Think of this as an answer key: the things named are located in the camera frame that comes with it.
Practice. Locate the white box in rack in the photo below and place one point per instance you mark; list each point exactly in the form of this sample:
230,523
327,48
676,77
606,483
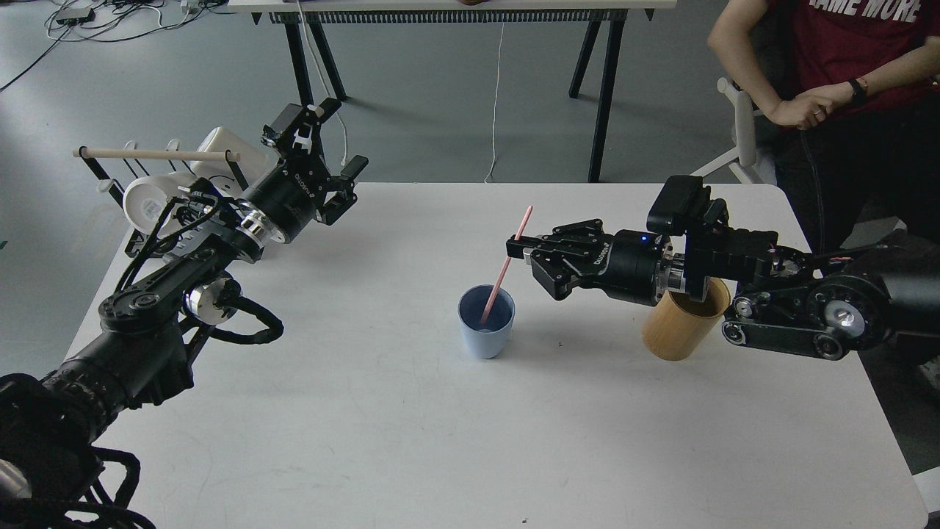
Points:
254,162

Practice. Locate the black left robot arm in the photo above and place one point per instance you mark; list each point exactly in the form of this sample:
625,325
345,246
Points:
174,297

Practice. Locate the person in red shirt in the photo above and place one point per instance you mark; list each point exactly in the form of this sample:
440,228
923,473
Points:
850,86

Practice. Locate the light blue plastic cup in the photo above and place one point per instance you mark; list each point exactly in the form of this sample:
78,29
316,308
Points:
485,337

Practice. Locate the white office chair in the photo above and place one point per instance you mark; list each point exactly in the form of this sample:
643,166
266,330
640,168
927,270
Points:
750,159

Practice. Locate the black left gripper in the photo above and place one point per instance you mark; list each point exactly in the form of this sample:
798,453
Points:
299,187

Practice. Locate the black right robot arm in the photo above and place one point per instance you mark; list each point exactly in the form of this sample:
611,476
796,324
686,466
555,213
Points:
821,305

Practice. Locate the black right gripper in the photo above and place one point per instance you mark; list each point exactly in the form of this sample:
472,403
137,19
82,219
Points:
626,265

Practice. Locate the pink chopstick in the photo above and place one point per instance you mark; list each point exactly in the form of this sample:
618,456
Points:
495,288

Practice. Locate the bamboo cylindrical holder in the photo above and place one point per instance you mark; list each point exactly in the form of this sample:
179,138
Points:
677,325

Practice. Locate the black wire dish rack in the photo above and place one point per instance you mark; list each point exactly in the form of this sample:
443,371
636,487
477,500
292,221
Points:
185,221

